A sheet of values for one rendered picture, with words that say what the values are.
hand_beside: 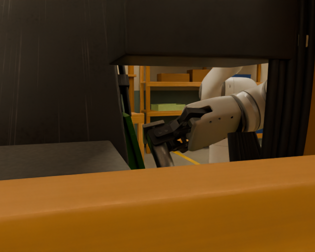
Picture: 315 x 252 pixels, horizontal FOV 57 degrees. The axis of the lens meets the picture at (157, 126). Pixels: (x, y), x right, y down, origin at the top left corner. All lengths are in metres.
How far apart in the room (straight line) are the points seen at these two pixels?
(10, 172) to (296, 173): 0.26
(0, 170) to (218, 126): 0.36
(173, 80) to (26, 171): 5.70
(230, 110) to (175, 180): 0.39
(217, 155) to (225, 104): 0.70
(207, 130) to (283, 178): 0.37
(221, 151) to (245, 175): 1.04
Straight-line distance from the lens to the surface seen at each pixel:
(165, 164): 0.49
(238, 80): 1.21
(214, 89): 1.14
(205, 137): 0.55
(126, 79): 0.65
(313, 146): 0.34
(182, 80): 6.03
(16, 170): 0.33
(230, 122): 0.55
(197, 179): 0.16
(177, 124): 0.51
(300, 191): 0.17
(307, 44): 0.34
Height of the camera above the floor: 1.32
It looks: 8 degrees down
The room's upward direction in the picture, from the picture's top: straight up
